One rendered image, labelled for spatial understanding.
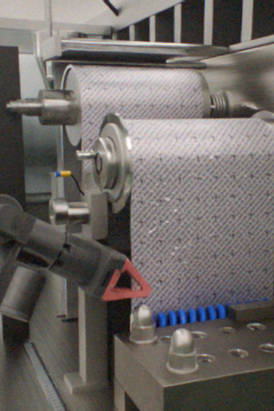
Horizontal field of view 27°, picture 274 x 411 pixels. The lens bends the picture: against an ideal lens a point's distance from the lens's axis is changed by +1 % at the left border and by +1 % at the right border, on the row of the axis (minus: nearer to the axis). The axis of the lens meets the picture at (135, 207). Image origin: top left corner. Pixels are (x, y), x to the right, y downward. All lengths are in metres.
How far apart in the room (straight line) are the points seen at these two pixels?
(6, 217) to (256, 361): 0.34
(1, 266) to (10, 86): 0.45
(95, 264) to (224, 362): 0.20
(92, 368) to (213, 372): 0.29
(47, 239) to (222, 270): 0.28
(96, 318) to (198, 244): 0.20
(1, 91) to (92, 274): 0.44
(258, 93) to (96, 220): 0.42
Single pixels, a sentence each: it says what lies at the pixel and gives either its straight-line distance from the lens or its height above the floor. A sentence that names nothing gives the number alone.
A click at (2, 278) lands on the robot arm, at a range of 0.71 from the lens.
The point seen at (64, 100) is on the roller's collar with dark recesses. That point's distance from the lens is 1.04.
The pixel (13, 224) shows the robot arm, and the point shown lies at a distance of 0.68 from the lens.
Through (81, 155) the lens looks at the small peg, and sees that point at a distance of 0.83.
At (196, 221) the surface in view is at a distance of 0.83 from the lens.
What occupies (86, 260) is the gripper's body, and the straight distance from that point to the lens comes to 0.75.
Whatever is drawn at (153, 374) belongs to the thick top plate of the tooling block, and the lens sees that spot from 0.67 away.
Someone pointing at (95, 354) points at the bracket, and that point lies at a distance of 0.91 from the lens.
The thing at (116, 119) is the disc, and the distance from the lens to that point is 0.81.
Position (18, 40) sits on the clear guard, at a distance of 1.80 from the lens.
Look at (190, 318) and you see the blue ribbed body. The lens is 0.83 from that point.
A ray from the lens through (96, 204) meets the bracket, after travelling 0.84.
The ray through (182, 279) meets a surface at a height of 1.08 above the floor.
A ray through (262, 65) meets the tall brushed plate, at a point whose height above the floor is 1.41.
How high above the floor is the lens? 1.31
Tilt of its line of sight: 9 degrees down
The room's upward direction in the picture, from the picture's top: straight up
